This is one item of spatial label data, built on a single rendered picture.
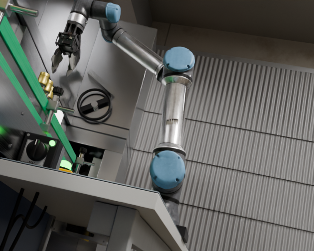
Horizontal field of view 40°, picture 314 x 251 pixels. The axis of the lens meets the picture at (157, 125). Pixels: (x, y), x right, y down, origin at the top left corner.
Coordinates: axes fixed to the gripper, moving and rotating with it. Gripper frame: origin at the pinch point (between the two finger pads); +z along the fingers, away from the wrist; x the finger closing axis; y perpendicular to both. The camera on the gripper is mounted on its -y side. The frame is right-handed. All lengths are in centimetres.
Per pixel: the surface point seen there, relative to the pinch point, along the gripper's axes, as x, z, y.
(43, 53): -13.5, -10.8, -8.0
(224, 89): 69, -142, -281
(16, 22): -13.0, -6.2, 21.9
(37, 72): -12.5, -0.9, -6.7
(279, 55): 121, -198, -282
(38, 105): 18, 33, 53
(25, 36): -10.4, -3.8, 17.0
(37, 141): 26, 45, 64
